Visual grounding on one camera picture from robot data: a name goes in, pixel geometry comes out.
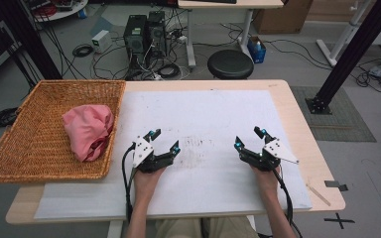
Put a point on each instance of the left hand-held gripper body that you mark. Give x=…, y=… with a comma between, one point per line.
x=144, y=152

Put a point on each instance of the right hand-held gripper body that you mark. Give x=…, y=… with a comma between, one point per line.
x=264, y=160

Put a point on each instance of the pink tank top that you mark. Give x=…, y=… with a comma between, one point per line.
x=86, y=129

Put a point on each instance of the wicker basket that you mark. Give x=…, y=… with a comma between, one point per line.
x=36, y=148

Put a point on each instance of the person's right hand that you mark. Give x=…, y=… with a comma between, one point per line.
x=268, y=181

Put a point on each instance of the person's left hand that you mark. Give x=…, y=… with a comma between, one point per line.
x=145, y=183

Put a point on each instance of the light wooden table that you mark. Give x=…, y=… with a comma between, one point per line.
x=292, y=115

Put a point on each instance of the thin wooden stick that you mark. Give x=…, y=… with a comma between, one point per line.
x=318, y=195

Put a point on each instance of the black tape piece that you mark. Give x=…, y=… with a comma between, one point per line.
x=334, y=184

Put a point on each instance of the black round stool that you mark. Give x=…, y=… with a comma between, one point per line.
x=230, y=64

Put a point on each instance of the person's beige trousers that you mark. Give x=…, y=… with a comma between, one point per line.
x=178, y=229

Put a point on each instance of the grey floor mat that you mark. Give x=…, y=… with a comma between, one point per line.
x=344, y=125

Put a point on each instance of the blue box with bottle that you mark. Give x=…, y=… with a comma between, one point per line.
x=256, y=51

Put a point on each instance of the black computer tower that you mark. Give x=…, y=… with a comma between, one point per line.
x=157, y=33
x=135, y=39

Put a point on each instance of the white box device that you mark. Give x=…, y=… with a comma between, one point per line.
x=101, y=41

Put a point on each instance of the cardboard box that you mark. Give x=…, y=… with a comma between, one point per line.
x=281, y=16

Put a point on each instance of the black metal stand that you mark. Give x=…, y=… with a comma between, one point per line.
x=36, y=46
x=354, y=53

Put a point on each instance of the white metal stand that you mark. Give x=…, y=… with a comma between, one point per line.
x=342, y=38

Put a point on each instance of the white-legged wooden desk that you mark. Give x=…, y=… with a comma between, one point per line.
x=211, y=4

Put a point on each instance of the round white table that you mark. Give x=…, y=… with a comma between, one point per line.
x=69, y=11

